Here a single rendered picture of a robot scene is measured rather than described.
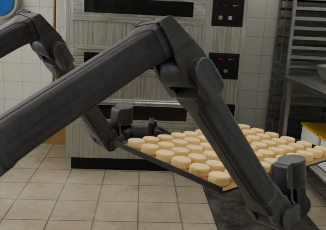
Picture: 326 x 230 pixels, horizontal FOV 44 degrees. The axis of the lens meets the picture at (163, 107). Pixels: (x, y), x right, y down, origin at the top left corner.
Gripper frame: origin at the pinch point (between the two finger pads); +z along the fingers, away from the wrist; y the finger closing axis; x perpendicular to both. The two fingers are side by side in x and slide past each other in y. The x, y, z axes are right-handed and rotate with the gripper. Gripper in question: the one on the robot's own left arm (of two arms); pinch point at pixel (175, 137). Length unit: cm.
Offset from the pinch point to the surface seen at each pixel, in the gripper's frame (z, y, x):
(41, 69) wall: -148, 20, -301
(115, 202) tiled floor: -40, 95, -151
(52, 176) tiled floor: -100, 96, -190
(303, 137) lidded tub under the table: 116, 52, -228
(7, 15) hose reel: -179, -34, -283
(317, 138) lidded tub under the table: 118, 46, -200
